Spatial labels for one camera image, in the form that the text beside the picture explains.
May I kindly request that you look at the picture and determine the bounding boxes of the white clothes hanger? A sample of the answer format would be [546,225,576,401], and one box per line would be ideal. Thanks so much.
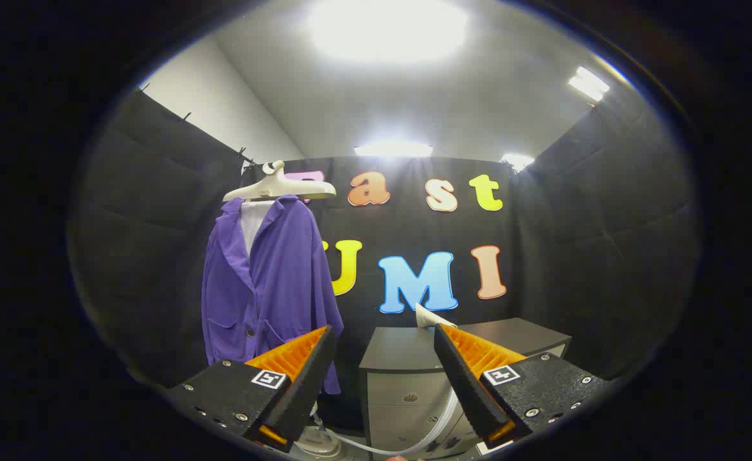
[223,160,337,203]

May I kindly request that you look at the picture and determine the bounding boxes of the rectangular ceiling light panel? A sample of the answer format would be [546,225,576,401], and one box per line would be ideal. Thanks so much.
[568,66,611,102]

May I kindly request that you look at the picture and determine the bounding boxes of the small ceiling light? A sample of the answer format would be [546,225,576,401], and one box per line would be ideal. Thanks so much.
[500,152,535,172]

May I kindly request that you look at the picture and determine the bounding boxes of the purple corduroy jacket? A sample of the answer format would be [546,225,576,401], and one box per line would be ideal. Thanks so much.
[201,195,344,395]

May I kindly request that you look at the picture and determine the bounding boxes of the grey cabinet with dark top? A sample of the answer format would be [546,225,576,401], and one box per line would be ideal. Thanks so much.
[358,317,572,459]

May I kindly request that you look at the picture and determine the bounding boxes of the ceiling light above backdrop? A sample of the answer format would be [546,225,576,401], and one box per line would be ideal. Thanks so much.
[354,142,434,158]

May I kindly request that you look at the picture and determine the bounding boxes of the grey steamer base unit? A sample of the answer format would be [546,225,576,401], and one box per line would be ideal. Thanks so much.
[289,426,352,461]

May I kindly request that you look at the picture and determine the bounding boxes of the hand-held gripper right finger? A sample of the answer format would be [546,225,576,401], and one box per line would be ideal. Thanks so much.
[434,323,610,452]

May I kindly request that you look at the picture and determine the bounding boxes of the large ceiling light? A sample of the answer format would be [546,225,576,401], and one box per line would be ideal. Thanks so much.
[308,0,469,63]

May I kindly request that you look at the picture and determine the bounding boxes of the white undershirt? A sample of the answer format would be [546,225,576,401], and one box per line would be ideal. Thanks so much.
[240,200,275,258]

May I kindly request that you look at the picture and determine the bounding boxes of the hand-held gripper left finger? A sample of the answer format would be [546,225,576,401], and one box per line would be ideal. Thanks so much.
[164,325,337,453]

